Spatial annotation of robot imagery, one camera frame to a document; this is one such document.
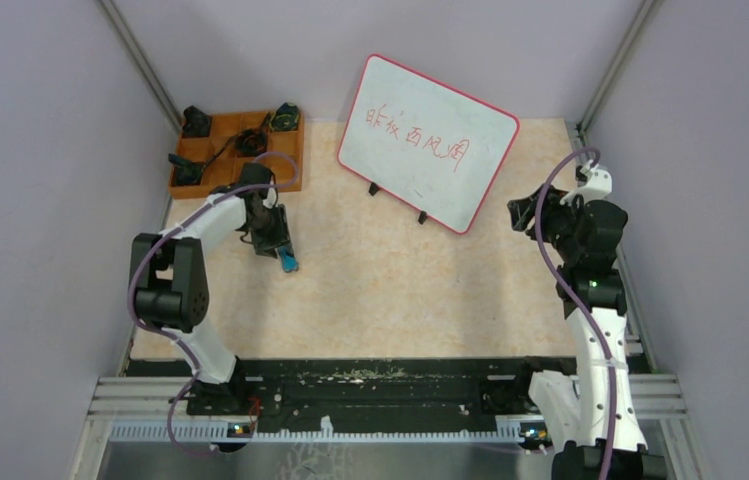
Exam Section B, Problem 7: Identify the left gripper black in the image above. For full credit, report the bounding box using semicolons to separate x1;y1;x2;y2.
246;202;293;259

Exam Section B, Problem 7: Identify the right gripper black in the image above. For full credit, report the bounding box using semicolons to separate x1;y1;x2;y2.
508;183;589;263

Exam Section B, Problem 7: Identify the blue whiteboard eraser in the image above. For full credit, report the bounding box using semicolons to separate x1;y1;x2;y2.
277;246;299;273

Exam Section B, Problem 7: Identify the whiteboard with pink frame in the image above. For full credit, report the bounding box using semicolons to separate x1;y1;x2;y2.
337;54;520;234

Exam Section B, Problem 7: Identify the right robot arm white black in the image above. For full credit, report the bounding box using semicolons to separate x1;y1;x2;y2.
507;166;668;479

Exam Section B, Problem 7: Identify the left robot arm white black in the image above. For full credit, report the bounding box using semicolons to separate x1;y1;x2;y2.
127;156;299;414

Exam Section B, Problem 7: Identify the orange wooden compartment tray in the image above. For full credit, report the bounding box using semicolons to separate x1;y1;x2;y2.
168;107;305;200

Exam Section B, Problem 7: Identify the black green item tray left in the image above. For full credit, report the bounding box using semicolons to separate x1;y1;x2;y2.
168;154;205;186

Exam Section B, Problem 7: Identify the green yellow item in tray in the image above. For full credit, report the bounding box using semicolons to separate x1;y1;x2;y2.
261;102;301;132

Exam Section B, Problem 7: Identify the black item tray top-left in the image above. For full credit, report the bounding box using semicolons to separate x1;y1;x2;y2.
181;105;213;138

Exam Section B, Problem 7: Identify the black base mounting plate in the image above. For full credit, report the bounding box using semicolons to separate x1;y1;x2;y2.
123;357;652;435

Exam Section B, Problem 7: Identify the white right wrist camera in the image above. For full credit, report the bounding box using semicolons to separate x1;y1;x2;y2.
560;165;613;205

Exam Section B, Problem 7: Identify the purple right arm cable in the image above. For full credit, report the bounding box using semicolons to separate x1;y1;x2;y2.
535;146;620;480

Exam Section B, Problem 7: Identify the black coiled cable in tray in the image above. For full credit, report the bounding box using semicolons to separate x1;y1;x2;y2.
201;129;273;167

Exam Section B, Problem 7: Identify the aluminium frame rail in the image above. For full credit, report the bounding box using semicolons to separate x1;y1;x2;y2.
69;374;713;480

